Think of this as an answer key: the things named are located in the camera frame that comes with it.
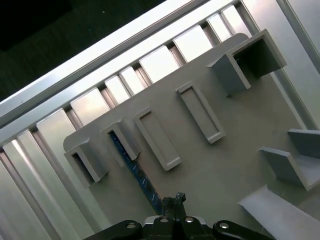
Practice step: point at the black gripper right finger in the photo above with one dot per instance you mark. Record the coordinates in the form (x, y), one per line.
(187, 227)

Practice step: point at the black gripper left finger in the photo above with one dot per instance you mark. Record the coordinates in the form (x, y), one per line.
(167, 225)

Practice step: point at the blue RAM stick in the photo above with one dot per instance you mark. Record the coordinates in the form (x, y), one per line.
(140, 172)

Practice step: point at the grey plastic parts rack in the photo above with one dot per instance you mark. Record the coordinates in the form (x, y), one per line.
(200, 175)

